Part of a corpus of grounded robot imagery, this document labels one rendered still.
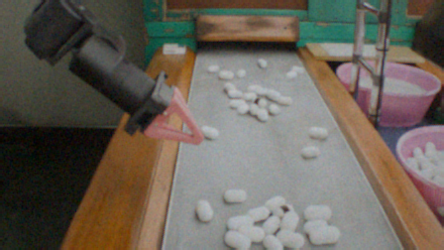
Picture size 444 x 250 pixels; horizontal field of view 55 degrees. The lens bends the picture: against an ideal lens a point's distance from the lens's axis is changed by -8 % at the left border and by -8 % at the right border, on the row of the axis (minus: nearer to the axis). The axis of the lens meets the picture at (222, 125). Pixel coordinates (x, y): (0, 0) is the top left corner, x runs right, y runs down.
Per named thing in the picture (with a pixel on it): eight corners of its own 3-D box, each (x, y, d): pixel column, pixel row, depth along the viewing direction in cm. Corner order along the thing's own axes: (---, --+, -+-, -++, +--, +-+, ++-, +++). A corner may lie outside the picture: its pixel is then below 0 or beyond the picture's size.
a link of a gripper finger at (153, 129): (217, 110, 67) (166, 71, 64) (217, 131, 60) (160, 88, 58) (187, 143, 69) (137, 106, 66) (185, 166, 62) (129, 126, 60)
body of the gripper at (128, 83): (171, 76, 65) (131, 45, 63) (165, 102, 56) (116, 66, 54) (145, 109, 67) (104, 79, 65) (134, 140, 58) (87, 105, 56)
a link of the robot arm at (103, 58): (57, 68, 56) (82, 33, 54) (70, 58, 62) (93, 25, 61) (100, 100, 57) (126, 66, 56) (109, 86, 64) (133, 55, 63)
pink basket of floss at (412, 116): (407, 143, 96) (413, 102, 92) (312, 109, 114) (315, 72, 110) (450, 112, 112) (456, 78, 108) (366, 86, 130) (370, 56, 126)
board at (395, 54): (314, 60, 122) (314, 56, 122) (304, 47, 136) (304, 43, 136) (424, 63, 123) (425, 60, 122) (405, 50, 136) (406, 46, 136)
